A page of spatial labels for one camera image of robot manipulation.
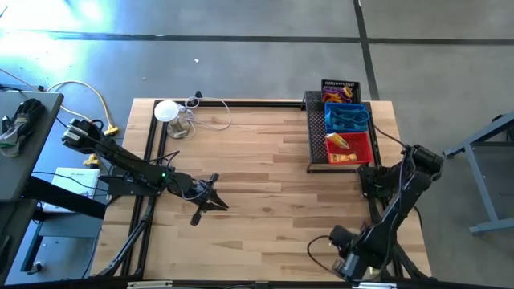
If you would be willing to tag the grey side table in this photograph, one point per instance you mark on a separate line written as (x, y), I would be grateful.
(24, 168)

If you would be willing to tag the black plastic basket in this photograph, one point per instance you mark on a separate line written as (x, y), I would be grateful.
(340, 82)

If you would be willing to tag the black side desk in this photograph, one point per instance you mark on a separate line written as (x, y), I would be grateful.
(60, 196)

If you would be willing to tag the white mushroom table lamp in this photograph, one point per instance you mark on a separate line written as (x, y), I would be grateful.
(166, 110)

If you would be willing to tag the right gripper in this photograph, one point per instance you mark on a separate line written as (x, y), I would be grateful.
(357, 261)

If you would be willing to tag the grey metal table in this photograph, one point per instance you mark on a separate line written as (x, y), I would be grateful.
(480, 184)

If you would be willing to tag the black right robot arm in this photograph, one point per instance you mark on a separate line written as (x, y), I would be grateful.
(401, 200)

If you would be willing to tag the black work glove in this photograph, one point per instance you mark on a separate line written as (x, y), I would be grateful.
(24, 116)

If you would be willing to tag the orange coil wristband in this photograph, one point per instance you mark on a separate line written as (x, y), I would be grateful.
(347, 91)

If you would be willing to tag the black aluminium table frame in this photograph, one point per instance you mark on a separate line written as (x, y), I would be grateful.
(257, 284)

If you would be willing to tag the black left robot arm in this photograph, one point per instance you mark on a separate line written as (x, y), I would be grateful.
(132, 164)

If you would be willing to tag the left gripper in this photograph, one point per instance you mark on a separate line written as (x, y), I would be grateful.
(198, 192)

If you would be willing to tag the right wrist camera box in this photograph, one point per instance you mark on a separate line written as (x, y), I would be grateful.
(341, 236)

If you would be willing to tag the blue plastic basket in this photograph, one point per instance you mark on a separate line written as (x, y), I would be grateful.
(327, 105)

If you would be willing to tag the white cardboard box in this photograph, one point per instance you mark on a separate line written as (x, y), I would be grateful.
(76, 180)

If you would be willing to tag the yellow plug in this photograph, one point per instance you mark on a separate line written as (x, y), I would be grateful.
(111, 130)
(91, 161)

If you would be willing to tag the black mesh desk riser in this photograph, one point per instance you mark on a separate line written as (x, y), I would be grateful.
(315, 132)

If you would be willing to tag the red plastic basket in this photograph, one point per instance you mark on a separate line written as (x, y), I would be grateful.
(363, 140)

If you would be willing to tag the yellow green crayon box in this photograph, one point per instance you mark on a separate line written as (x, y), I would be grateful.
(343, 157)
(337, 140)

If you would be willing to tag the silver aluminium bar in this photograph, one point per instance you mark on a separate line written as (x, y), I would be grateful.
(373, 285)
(150, 284)

